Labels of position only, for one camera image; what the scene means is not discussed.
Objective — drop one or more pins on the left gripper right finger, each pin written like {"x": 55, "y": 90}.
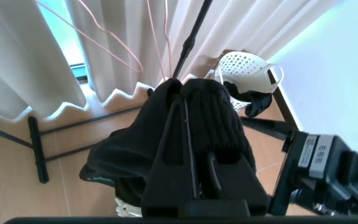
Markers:
{"x": 238, "y": 183}

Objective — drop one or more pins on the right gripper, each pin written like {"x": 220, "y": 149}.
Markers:
{"x": 286, "y": 174}

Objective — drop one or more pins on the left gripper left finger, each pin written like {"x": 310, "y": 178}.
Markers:
{"x": 169, "y": 174}

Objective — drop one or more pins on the black garment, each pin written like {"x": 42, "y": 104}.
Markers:
{"x": 256, "y": 102}
{"x": 129, "y": 149}

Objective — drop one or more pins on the white laundry basket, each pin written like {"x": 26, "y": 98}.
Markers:
{"x": 247, "y": 67}

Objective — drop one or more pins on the black clothes rack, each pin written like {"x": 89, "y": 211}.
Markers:
{"x": 38, "y": 149}

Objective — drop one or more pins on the window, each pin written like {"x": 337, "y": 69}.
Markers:
{"x": 64, "y": 37}

